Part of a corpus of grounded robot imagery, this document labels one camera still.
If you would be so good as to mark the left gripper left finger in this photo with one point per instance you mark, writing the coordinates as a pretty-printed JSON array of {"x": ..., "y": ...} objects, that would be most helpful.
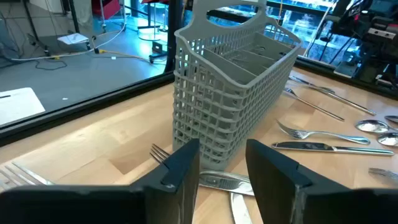
[{"x": 93, "y": 205}]

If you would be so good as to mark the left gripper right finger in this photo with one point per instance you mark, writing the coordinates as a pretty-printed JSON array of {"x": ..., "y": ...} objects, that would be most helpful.
[{"x": 311, "y": 205}]

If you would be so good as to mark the silver spoon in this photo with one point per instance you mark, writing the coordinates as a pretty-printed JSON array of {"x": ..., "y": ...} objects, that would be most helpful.
[
  {"x": 392, "y": 118},
  {"x": 388, "y": 139},
  {"x": 371, "y": 126}
]

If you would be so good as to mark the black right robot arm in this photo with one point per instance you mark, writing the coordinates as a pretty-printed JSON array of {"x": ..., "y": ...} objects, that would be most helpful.
[{"x": 373, "y": 31}]

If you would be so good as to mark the white flat panel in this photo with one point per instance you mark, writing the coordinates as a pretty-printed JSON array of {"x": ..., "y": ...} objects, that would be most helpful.
[{"x": 18, "y": 105}]

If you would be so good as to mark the white paper sheet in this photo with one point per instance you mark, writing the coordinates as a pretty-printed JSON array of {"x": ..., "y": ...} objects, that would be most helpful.
[{"x": 73, "y": 38}]

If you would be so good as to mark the red cabinet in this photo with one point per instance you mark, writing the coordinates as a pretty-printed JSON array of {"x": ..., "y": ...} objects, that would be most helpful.
[{"x": 105, "y": 7}]

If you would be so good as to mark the grey plastic cutlery basket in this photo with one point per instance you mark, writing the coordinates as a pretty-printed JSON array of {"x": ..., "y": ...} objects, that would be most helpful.
[{"x": 192, "y": 29}]

